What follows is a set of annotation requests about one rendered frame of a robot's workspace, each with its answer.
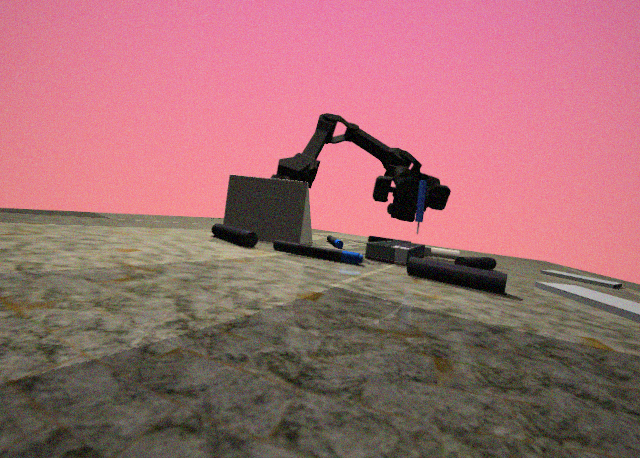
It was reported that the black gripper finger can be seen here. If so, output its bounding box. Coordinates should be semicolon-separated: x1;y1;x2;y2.
393;182;417;210
424;186;434;212

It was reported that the blue stylus with white tip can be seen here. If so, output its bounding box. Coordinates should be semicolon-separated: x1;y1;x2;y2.
415;180;428;235

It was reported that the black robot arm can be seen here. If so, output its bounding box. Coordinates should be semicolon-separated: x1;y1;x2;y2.
271;113;440;222

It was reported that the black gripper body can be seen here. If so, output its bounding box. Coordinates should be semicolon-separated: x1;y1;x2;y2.
373;172;451;210

